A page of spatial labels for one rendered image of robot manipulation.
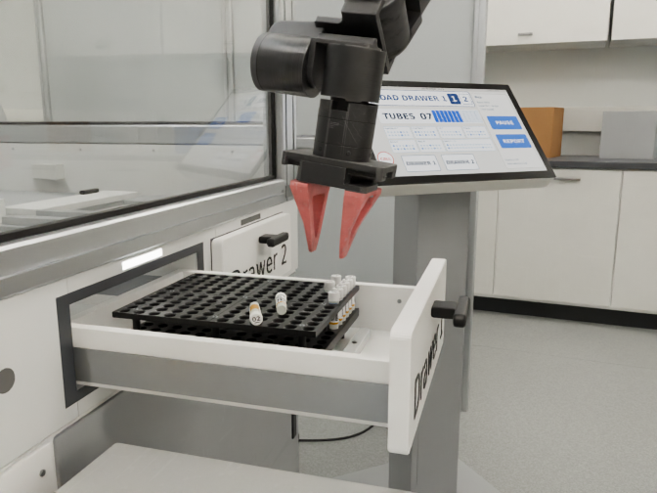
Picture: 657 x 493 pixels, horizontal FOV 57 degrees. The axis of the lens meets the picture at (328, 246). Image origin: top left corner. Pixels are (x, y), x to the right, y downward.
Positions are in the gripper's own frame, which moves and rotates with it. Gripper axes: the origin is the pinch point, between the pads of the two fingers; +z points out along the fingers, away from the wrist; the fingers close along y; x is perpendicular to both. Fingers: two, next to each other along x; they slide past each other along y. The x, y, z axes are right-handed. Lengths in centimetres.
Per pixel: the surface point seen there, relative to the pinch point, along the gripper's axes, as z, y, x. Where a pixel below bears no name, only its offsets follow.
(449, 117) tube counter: -14, 5, -98
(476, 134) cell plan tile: -11, -3, -100
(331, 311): 6.7, -1.4, 0.1
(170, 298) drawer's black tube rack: 9.4, 16.9, 1.6
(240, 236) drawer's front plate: 7.7, 21.9, -24.5
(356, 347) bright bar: 11.6, -3.7, -3.9
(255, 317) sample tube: 6.8, 4.2, 6.7
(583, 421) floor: 89, -54, -173
